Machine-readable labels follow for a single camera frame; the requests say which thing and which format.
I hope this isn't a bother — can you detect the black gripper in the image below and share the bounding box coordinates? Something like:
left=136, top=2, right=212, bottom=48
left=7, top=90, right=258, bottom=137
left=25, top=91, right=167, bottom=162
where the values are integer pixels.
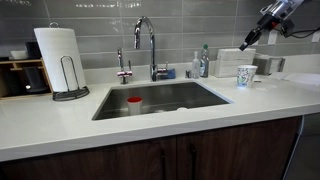
left=238, top=13, right=280, bottom=52

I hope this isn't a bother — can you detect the printed white paper coffee cup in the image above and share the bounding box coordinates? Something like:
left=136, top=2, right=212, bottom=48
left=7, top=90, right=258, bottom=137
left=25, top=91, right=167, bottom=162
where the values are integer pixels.
left=236, top=64, right=259, bottom=90

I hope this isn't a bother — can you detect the white cup with red rim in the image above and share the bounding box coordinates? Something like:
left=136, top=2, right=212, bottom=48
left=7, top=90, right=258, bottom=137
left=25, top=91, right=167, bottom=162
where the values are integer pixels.
left=126, top=96, right=144, bottom=117

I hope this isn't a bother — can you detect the white folded paper towel stack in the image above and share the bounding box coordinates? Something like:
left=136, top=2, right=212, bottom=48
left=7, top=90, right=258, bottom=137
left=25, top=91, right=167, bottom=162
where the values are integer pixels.
left=214, top=48, right=257, bottom=79

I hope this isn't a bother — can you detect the steel napkin dispenser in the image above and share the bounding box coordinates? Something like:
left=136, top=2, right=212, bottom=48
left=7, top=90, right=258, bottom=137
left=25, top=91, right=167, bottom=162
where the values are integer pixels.
left=252, top=54, right=286, bottom=76

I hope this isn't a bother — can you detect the green capped dish soap bottle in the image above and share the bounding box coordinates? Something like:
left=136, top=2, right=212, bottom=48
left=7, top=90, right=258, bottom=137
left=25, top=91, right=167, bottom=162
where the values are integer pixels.
left=199, top=44, right=211, bottom=78

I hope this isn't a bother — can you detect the clear soap bottle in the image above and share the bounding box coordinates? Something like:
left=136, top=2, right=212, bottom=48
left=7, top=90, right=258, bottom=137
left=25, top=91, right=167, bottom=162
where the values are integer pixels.
left=191, top=50, right=202, bottom=80

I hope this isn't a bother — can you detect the blue sponge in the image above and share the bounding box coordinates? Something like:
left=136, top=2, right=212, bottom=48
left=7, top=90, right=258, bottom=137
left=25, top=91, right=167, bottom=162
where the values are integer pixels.
left=165, top=68, right=177, bottom=80

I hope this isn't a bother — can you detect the stainless steel sink basin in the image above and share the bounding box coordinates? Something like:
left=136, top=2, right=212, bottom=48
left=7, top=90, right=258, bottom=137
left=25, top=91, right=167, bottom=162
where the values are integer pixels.
left=92, top=79, right=233, bottom=122

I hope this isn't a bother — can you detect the tall chrome faucet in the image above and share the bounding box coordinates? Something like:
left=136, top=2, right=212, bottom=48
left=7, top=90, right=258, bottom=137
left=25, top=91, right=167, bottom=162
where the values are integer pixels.
left=133, top=15, right=169, bottom=83

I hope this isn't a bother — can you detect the dark wood cabinet door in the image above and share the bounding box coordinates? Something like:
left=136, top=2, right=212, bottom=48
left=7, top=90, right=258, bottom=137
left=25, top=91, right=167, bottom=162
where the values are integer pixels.
left=0, top=135, right=178, bottom=180
left=176, top=115, right=303, bottom=180

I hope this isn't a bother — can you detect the small chrome water tap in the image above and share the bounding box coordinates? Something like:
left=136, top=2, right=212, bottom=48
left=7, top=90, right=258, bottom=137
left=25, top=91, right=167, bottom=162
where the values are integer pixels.
left=116, top=48, right=134, bottom=85

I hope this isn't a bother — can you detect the white paper towel roll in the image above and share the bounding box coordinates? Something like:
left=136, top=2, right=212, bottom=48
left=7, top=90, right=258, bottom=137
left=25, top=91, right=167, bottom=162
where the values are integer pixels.
left=33, top=27, right=87, bottom=93

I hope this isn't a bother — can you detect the wooden shelf rack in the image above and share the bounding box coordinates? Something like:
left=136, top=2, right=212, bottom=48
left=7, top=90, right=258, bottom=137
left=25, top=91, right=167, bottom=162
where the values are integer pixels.
left=0, top=58, right=54, bottom=101

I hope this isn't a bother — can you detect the black mug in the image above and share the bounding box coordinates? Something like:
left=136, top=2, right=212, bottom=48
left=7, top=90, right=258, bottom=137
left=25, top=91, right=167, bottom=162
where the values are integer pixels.
left=24, top=41, right=43, bottom=60

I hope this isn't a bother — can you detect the black rounded appliance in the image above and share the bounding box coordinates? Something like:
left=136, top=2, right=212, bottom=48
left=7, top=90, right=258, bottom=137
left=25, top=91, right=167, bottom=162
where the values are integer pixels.
left=21, top=65, right=49, bottom=95

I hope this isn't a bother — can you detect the white bowl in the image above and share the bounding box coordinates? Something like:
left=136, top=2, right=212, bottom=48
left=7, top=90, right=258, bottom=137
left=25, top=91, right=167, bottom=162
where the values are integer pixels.
left=9, top=49, right=29, bottom=60

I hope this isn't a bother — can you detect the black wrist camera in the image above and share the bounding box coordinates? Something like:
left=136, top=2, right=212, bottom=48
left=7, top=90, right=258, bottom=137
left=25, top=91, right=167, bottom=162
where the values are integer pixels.
left=279, top=18, right=296, bottom=38

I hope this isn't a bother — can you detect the black cable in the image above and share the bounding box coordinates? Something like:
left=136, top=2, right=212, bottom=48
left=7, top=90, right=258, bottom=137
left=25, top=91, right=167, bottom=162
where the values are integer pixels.
left=289, top=27, right=320, bottom=39

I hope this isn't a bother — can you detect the black wire towel holder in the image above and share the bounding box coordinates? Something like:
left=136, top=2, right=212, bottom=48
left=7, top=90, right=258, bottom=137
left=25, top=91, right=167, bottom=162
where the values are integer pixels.
left=49, top=21, right=90, bottom=102

